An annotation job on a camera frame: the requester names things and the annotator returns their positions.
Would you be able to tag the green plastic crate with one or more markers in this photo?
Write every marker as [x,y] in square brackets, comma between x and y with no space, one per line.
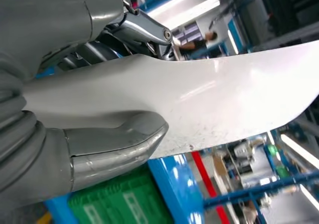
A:
[112,202]

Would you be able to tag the person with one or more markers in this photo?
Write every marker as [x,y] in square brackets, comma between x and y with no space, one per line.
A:
[199,44]

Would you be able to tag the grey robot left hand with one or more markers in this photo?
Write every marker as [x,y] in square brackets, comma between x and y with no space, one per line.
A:
[50,17]

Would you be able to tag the blue background rack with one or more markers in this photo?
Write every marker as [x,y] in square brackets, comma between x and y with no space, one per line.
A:
[249,191]

